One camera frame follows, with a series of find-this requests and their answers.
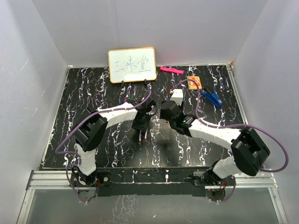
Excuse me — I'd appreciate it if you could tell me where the orange card pack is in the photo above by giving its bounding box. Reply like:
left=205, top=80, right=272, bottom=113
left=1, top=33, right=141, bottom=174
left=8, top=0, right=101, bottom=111
left=187, top=76, right=202, bottom=90

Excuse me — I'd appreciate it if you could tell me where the yellow whiteboard pen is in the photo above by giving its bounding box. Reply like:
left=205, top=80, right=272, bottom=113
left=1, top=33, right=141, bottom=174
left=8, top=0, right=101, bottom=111
left=139, top=130, right=142, bottom=142

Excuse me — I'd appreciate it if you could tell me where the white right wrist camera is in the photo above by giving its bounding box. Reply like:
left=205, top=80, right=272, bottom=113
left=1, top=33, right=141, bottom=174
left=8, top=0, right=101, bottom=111
left=170, top=89, right=184, bottom=106

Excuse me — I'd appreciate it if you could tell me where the aluminium frame rail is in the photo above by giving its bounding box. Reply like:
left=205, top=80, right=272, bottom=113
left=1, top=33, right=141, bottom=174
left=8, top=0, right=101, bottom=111
left=228, top=65, right=289, bottom=224

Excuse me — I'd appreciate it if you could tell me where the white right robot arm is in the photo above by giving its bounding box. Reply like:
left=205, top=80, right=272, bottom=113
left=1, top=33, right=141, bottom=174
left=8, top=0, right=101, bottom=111
left=160, top=101, right=270, bottom=185

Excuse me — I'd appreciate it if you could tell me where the blue stapler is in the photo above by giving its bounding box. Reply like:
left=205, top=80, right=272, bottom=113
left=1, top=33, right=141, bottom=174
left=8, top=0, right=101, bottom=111
left=201, top=86, right=222, bottom=108

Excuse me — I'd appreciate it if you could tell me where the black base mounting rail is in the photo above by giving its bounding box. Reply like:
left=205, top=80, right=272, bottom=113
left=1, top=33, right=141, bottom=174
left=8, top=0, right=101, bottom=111
left=67, top=167, right=236, bottom=201

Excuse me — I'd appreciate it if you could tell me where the small framed whiteboard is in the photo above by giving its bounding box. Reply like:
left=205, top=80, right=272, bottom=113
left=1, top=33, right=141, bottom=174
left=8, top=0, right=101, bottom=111
left=108, top=47, right=157, bottom=84

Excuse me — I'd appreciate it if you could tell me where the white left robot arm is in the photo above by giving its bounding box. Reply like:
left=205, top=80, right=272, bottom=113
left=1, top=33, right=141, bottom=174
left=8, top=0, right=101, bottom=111
left=73, top=98, right=157, bottom=186

